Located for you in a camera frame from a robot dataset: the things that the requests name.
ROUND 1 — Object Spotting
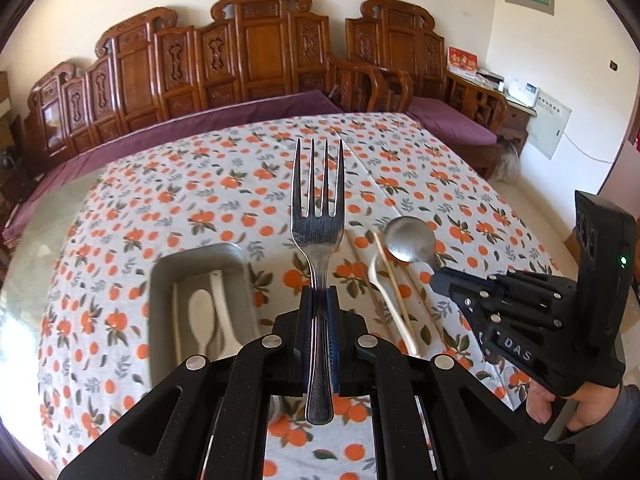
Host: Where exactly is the rectangular metal tray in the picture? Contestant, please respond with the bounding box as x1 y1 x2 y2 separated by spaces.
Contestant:
148 242 262 387

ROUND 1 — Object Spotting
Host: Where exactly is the small purple seat cushion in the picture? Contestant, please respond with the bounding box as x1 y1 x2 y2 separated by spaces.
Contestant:
407 96 499 147

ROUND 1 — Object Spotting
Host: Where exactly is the wooden side table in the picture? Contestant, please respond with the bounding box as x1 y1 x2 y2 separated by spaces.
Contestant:
499 74 539 157

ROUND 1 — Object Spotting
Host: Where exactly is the grey fluffy thing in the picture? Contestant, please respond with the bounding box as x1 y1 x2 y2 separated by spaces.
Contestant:
497 140 524 184

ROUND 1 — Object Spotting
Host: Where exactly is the white wall cable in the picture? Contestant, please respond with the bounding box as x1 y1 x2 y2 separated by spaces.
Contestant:
565 130 627 167

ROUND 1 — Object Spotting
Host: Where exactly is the metal fork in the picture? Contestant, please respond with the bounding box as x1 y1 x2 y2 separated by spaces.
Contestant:
290 137 346 426

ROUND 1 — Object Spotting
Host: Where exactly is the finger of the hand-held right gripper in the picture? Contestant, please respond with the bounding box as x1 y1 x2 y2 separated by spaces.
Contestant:
430 265 502 335
492 268 572 312

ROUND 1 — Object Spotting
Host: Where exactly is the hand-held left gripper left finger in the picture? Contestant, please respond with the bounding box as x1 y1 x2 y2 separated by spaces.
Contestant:
57 285 316 480

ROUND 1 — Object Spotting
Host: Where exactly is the person's right hand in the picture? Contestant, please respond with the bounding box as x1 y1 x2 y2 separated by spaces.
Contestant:
525 382 623 433

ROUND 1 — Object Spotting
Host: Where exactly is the carved wooden armchair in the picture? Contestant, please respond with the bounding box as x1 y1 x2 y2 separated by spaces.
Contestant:
344 0 509 177

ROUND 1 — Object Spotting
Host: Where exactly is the red card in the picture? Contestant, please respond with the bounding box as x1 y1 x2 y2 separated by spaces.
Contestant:
446 46 479 79

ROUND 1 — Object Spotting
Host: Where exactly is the cream wooden spoon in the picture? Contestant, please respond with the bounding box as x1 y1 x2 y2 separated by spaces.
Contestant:
188 288 217 355

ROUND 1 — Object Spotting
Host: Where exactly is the orange fruit print tablecloth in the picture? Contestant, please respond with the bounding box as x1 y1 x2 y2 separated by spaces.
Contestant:
37 112 562 480

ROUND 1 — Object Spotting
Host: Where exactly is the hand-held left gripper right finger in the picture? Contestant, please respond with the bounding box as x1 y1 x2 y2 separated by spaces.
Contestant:
324 286 581 480

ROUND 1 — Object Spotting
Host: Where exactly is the metal spoon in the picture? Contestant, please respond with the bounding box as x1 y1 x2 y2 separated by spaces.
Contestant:
383 216 442 275

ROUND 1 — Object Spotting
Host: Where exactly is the person's right forearm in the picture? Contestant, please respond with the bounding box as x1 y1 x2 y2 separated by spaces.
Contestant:
550 382 640 480

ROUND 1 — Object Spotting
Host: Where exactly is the long purple seat cushion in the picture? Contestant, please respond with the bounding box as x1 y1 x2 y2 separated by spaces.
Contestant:
2 91 347 249

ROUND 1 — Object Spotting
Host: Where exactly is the grey wall panel box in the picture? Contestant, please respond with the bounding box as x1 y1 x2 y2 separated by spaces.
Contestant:
527 87 573 161

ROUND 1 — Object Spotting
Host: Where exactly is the carved wooden long sofa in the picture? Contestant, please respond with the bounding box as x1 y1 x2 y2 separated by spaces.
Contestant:
0 0 387 241

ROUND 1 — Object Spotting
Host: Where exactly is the white desk device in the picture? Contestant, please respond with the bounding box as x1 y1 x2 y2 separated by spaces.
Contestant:
506 77 539 106

